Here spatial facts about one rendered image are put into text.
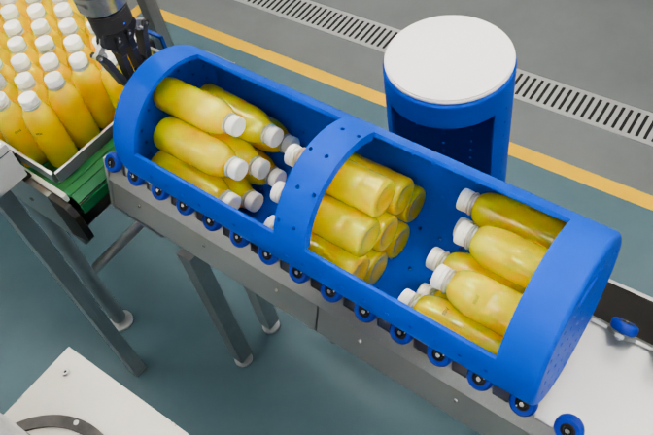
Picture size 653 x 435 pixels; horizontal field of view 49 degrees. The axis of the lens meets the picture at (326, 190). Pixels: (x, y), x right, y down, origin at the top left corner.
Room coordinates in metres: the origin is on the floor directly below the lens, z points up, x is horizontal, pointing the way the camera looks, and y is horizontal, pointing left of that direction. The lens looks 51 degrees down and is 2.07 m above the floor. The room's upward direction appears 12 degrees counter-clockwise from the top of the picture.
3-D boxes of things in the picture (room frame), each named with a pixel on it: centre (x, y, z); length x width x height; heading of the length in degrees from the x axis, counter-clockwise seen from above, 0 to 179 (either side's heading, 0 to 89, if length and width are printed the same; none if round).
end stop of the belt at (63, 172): (1.23, 0.42, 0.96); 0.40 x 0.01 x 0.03; 134
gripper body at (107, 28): (1.09, 0.31, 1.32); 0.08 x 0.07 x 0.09; 134
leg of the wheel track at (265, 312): (1.18, 0.27, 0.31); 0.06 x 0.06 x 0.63; 44
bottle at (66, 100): (1.27, 0.53, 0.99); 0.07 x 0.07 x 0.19
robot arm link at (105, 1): (1.09, 0.31, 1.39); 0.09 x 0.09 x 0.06
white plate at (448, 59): (1.14, -0.32, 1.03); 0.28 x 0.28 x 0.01
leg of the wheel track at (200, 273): (1.08, 0.37, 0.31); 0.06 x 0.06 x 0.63; 44
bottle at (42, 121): (1.22, 0.59, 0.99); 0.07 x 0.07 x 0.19
